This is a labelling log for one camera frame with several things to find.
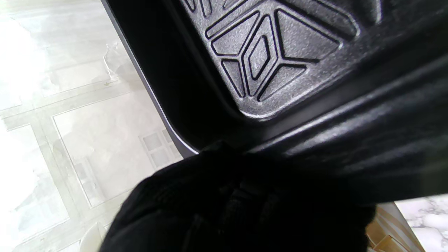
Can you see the large black baking tray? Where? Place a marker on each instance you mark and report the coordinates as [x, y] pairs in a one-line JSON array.
[[280, 70]]

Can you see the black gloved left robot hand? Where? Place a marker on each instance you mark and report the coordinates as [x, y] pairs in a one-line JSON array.
[[227, 210]]

